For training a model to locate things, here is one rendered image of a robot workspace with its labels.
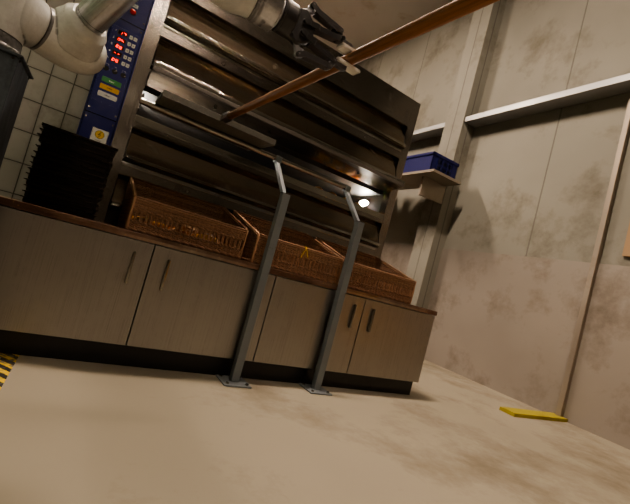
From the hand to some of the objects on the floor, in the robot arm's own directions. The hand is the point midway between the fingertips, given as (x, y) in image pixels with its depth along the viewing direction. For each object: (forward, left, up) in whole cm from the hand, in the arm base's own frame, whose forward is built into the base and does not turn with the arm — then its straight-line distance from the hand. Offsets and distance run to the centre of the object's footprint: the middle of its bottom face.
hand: (348, 59), depth 100 cm
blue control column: (-57, +245, -114) cm, 277 cm away
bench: (+41, +127, -114) cm, 176 cm away
